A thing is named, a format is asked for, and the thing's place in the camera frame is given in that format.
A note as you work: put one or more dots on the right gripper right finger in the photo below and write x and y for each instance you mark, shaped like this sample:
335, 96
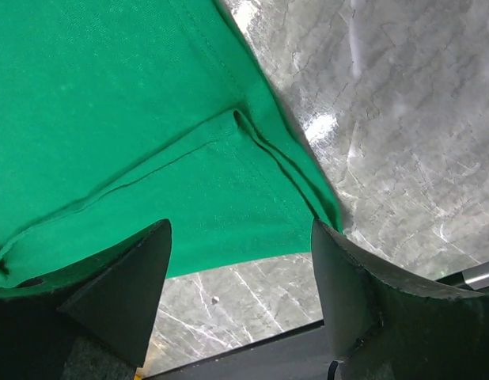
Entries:
384, 322

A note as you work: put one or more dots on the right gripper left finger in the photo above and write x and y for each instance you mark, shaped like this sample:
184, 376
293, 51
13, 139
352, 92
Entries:
90, 320

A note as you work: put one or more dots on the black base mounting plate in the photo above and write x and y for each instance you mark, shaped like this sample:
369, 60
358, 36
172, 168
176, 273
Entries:
300, 353

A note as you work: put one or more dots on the green t shirt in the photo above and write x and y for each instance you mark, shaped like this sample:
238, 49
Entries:
117, 114

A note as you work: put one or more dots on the aluminium front rail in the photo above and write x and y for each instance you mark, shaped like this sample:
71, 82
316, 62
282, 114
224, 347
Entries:
477, 277

